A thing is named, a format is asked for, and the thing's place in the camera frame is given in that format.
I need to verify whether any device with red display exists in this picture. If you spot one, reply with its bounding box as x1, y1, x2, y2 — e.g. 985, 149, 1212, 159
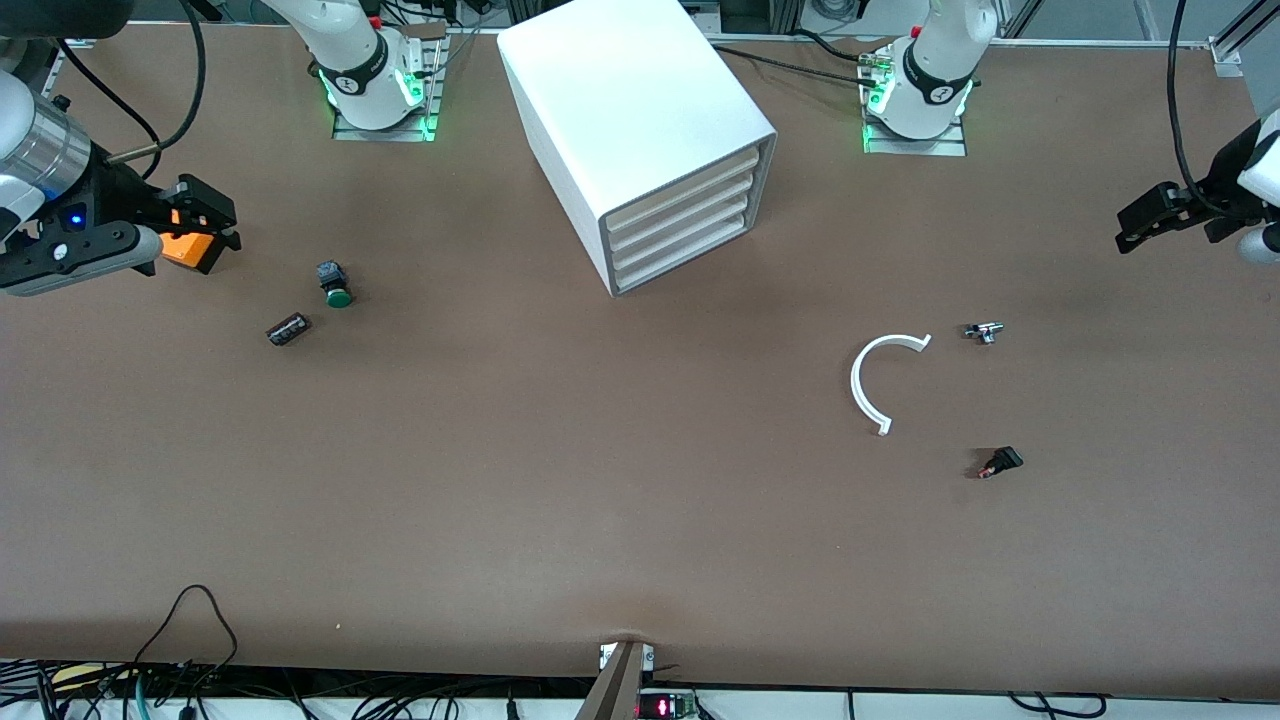
635, 688, 701, 720

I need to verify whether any black sagging cable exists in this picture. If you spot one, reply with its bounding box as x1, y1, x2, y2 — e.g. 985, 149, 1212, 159
1005, 692, 1111, 720

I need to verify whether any tangled black cable bundle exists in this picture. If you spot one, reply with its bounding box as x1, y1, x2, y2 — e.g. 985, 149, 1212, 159
0, 658, 601, 720

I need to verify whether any aluminium corner bracket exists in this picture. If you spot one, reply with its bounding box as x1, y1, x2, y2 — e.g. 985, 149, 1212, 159
1205, 0, 1280, 79

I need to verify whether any aluminium edge rail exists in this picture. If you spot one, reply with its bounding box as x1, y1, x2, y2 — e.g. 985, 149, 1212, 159
40, 30, 101, 101

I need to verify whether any black base power cable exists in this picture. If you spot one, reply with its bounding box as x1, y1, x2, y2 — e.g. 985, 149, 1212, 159
712, 28, 886, 89

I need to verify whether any brown metal camera post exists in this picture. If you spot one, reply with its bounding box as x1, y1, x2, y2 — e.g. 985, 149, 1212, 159
573, 640, 656, 720

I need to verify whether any orange button enclosure box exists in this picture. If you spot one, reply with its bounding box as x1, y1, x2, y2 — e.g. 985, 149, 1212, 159
158, 205, 229, 276

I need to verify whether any white half-ring clamp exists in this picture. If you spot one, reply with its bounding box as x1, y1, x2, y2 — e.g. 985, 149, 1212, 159
850, 333, 933, 438

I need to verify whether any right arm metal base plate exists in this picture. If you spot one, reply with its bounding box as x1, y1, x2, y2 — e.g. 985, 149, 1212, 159
332, 25, 448, 143

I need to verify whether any white drawer cabinet housing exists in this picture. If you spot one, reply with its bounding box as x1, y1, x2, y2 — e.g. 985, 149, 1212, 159
497, 0, 779, 298

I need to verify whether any black looped cable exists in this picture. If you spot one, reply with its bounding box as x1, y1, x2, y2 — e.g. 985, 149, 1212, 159
130, 585, 241, 691

